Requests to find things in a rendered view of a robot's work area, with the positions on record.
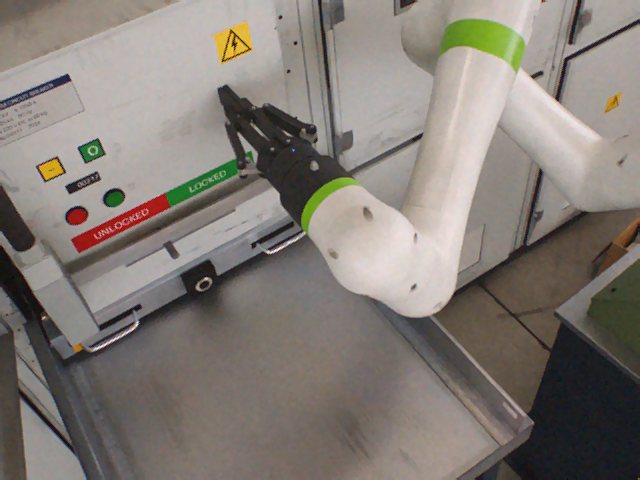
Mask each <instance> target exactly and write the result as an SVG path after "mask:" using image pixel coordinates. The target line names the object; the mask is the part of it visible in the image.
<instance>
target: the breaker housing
mask: <svg viewBox="0 0 640 480"><path fill-rule="evenodd" d="M191 1H193V0H0V79H1V78H3V77H6V76H8V75H11V74H13V73H16V72H18V71H21V70H23V69H26V68H28V67H31V66H33V65H36V64H37V63H40V62H42V61H45V60H47V59H50V58H52V57H55V56H57V55H59V54H62V53H64V52H67V51H69V50H72V49H74V48H77V47H79V46H82V45H84V44H87V43H88V42H91V41H96V40H98V39H101V38H103V37H106V36H108V35H111V34H113V33H116V32H118V31H121V30H123V29H126V28H128V27H131V26H133V25H136V24H138V23H139V22H142V21H144V20H147V19H149V18H152V17H154V16H157V15H159V14H162V13H164V12H167V11H169V10H172V9H174V8H177V7H179V6H182V5H184V4H187V3H188V2H191ZM273 5H274V11H275V18H276V24H277V30H278V37H279V43H280V48H281V55H282V61H283V67H284V57H283V51H282V46H281V39H280V33H279V26H278V20H277V13H276V7H275V1H274V0H273Z"/></svg>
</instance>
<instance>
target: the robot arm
mask: <svg viewBox="0 0 640 480"><path fill-rule="evenodd" d="M540 3H541V0H418V1H416V2H415V3H414V4H413V5H412V6H411V7H410V9H409V10H408V12H407V13H406V15H405V17H404V19H403V22H402V26H401V43H402V46H403V49H404V51H405V53H406V55H407V56H408V57H409V59H410V60H411V61H412V62H413V63H415V64H416V65H417V66H419V67H420V68H422V69H424V70H425V71H426V72H427V73H429V74H430V75H432V76H433V77H434V80H433V85H432V91H431V95H430V101H429V106H428V111H427V116H426V121H425V125H424V134H423V138H422V141H421V145H420V148H419V152H418V156H417V159H416V163H415V166H414V170H413V173H412V176H411V179H410V182H409V185H408V187H407V190H406V193H405V196H404V199H403V202H402V205H401V207H400V210H399V211H397V210H395V209H394V208H392V207H390V206H388V205H386V204H384V203H382V202H381V201H379V200H378V199H377V198H376V197H375V196H373V195H372V194H371V193H370V192H369V191H368V190H366V189H365V188H364V187H362V186H361V185H360V184H359V183H358V182H357V181H356V180H355V179H354V178H353V177H352V176H351V175H350V174H349V173H348V172H347V171H346V170H345V169H344V168H343V167H342V166H341V165H340V164H339V163H338V162H336V161H335V160H334V159H333V158H332V157H331V156H329V155H321V154H320V153H319V152H318V151H317V150H316V149H315V148H314V147H312V143H315V142H318V134H317V127H316V126H315V125H312V124H307V123H303V122H301V121H299V120H297V119H296V118H294V117H292V116H290V115H289V114H287V113H285V112H284V111H282V110H281V109H279V108H277V107H275V106H274V105H272V104H270V103H264V104H263V107H257V106H254V105H253V104H252V103H251V102H250V101H249V100H248V99H247V98H246V97H242V98H239V97H238V95H237V94H236V93H235V92H234V91H233V90H232V89H231V88H230V87H229V86H228V85H225V86H223V88H222V87H220V88H218V89H217V91H218V94H219V98H220V102H221V104H222V105H223V106H224V111H225V115H226V117H227V118H228V119H229V121H228V122H226V123H225V128H226V132H227V136H228V139H229V141H230V143H231V145H232V148H233V150H234V152H235V155H236V157H237V168H238V172H239V178H240V179H242V180H244V179H246V178H247V177H248V174H258V175H259V176H260V177H261V178H264V179H266V180H268V181H269V182H270V184H271V185H272V186H273V187H274V188H275V189H276V190H277V191H278V192H279V193H280V201H281V204H282V206H283V207H284V209H285V211H286V212H287V213H288V214H289V215H290V217H291V218H292V219H293V220H294V221H295V222H296V223H297V225H298V226H299V227H300V228H301V229H302V230H303V231H304V233H306V234H307V235H308V236H309V237H310V238H311V239H312V241H313V242H314V243H315V244H316V246H317V247H318V248H319V250H320V251H321V253H322V254H323V256H324V258H325V260H326V262H327V264H328V266H329V268H330V270H331V274H332V275H333V277H334V278H335V279H336V280H337V281H338V282H339V283H340V284H341V285H343V286H344V287H345V288H347V289H348V290H350V291H352V292H354V293H357V294H361V295H364V296H368V297H371V298H375V299H377V300H379V301H380V302H382V303H383V304H385V305H386V306H387V307H389V308H390V309H391V310H393V311H394V312H396V313H398V314H400V315H402V316H406V317H410V318H422V317H426V316H429V315H432V314H434V313H436V312H438V311H439V310H441V309H442V308H443V307H444V306H445V305H446V304H447V303H448V301H449V300H450V299H451V297H452V295H453V293H454V290H455V287H456V281H457V275H458V268H459V261H460V255H461V250H462V245H463V239H464V235H465V231H466V226H467V222H468V217H469V213H470V209H471V201H472V197H473V194H474V190H475V187H476V184H477V181H478V177H479V174H480V171H481V168H482V164H483V161H484V158H485V155H486V152H487V150H488V147H489V144H490V141H491V139H492V137H493V134H494V131H495V129H496V126H497V127H499V128H500V129H501V130H502V131H503V132H504V133H505V134H506V135H507V136H508V137H509V138H510V139H513V140H514V141H515V142H516V143H517V144H518V145H519V146H520V148H521V149H522V150H523V151H524V152H525V153H526V154H527V155H528V156H529V157H530V158H531V160H532V161H533V162H534V163H535V164H536V165H537V166H538V167H539V168H540V169H541V170H542V171H543V173H544V174H545V175H546V176H547V177H548V178H549V179H550V181H551V182H552V183H553V184H554V185H555V186H556V187H557V188H558V189H559V191H560V192H561V193H562V194H563V196H564V197H565V198H566V199H567V201H568V202H569V203H570V204H571V205H572V206H574V207H576V208H577V209H580V210H583V211H586V212H605V211H616V210H626V209H636V208H640V131H637V132H634V133H630V134H626V135H623V136H619V137H610V138H603V137H601V136H600V135H598V134H597V133H596V132H594V131H593V130H592V129H590V128H589V127H588V126H586V125H585V124H584V123H582V122H581V121H580V120H578V119H577V118H576V117H575V116H573V115H572V114H571V112H569V111H568V110H567V109H566V108H565V107H563V106H562V105H561V104H560V103H559V102H558V101H556V100H555V99H554V98H553V97H552V96H551V95H550V94H549V93H547V92H546V91H544V90H543V89H542V88H541V87H540V86H539V85H538V84H537V83H536V82H535V81H534V80H533V79H531V78H530V77H529V76H528V75H527V74H526V73H525V72H524V71H523V70H522V68H521V64H522V61H523V55H524V52H525V50H526V47H527V44H528V42H529V39H530V36H531V33H532V30H533V26H534V23H535V20H536V17H537V13H538V10H539V7H540ZM251 120H252V122H251ZM251 123H252V124H253V127H254V125H255V126H256V127H257V128H258V129H259V130H260V131H261V132H262V134H263V135H264V136H265V137H266V138H267V139H268V140H269V141H268V140H267V139H266V138H265V137H264V136H261V135H260V134H259V133H258V132H257V131H256V130H255V129H254V128H253V127H252V126H251V125H250V124H251ZM277 127H278V128H277ZM282 130H283V131H285V132H286V133H287V134H289V135H291V136H293V137H290V136H286V135H285V133H284V132H283V131H282ZM238 133H239V134H240V135H241V136H242V138H243V139H244V140H245V141H247V142H248V143H249V144H250V145H251V146H252V147H253V148H254V149H255V150H256V151H257V153H258V155H257V162H256V164H254V163H253V162H252V160H251V159H249V157H246V154H245V151H244V148H243V146H242V144H241V141H240V140H239V138H238Z"/></svg>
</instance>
